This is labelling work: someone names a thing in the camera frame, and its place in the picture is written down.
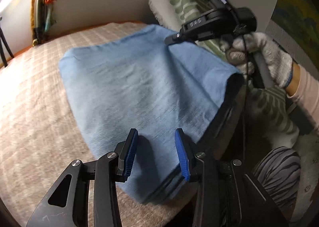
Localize pink sleeved right forearm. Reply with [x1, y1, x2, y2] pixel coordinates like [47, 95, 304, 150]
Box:
[286, 62, 318, 135]

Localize white gloved right hand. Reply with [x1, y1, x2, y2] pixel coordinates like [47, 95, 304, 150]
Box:
[220, 32, 293, 89]

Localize black ring light tripod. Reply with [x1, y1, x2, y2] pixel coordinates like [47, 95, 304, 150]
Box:
[0, 17, 15, 68]

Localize folded silver tripod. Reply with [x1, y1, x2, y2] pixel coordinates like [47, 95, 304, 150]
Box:
[31, 0, 46, 46]

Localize grey striped trouser leg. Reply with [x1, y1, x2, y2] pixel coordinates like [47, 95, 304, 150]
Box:
[252, 146, 301, 211]

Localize beige checked bed blanket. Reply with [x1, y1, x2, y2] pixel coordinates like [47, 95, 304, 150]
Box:
[0, 21, 200, 227]

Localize blue denim pants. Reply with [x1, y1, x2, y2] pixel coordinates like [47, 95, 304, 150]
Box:
[59, 25, 243, 204]

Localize green white striped pillow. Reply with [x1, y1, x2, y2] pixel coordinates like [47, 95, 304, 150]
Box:
[148, 0, 301, 150]

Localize orange bed sheet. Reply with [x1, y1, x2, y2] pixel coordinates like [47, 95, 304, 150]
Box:
[0, 20, 145, 68]

